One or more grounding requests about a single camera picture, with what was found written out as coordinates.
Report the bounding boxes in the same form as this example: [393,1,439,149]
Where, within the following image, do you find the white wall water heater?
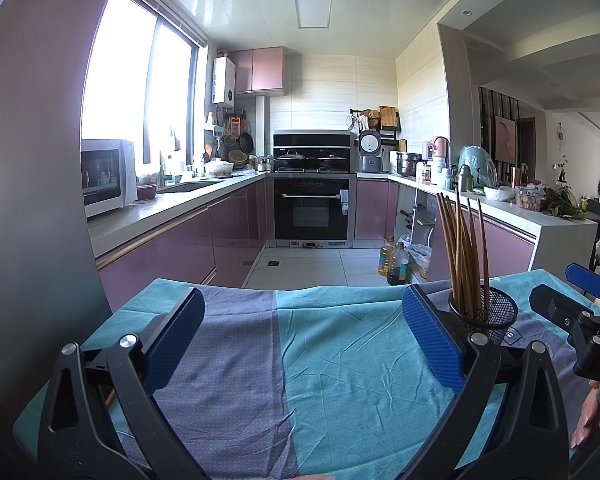
[212,56,237,106]

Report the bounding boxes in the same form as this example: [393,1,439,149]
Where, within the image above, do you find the person's right hand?
[570,379,600,451]

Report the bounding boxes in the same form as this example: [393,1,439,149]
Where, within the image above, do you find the pink base cabinets with shelf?
[355,178,537,283]

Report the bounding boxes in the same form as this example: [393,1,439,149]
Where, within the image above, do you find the white kitchen countertop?
[87,170,600,271]

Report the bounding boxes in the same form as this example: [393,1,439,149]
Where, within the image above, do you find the grey tall panel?
[0,0,136,461]

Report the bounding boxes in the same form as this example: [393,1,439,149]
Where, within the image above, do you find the clear food container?
[515,186,546,211]

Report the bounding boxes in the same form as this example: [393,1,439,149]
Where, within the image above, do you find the steel stock pot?
[396,151,423,177]

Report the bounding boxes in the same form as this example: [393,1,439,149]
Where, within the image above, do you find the ceiling light panel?
[294,0,332,29]

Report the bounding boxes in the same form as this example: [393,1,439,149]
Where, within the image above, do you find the black mesh utensil holder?
[447,285,520,346]

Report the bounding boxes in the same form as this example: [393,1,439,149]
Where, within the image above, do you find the white casserole pot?
[205,158,235,178]

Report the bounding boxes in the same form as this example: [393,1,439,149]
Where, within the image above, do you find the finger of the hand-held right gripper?
[565,262,600,302]
[529,284,600,344]

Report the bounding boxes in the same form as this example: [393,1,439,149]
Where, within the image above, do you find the grey rice cooker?
[357,130,385,173]

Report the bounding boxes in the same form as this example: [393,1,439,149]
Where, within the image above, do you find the bunch of bamboo chopsticks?
[435,191,492,322]

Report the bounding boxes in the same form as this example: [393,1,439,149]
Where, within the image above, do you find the clear plastic bag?
[409,242,434,279]

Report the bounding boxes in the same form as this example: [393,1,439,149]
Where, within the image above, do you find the teal and purple tablecloth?
[12,269,600,480]

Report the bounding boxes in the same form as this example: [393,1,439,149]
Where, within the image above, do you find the kitchen window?
[81,0,206,168]

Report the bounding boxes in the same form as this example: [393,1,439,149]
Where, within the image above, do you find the black lidded wok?
[276,149,314,170]
[317,152,351,170]

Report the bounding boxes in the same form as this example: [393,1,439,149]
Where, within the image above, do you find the green potted plant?
[540,185,586,221]

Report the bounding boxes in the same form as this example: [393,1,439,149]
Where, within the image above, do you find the black integrated stove oven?
[272,130,358,250]

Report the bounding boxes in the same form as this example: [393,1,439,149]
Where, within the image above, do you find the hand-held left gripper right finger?
[401,284,576,480]

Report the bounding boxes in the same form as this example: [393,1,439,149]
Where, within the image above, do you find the pink wall cabinet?
[228,47,287,97]

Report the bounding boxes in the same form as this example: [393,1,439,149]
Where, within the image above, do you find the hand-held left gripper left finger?
[37,286,206,480]

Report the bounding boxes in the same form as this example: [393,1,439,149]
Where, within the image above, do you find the teal countertop appliance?
[457,145,496,191]

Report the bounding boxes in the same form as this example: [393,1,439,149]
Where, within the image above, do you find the white microwave oven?
[81,139,138,218]

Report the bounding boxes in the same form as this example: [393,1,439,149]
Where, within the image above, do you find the pink base cabinets long run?
[96,177,268,313]

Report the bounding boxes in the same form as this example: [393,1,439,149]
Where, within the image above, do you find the framed wall picture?
[495,115,519,163]

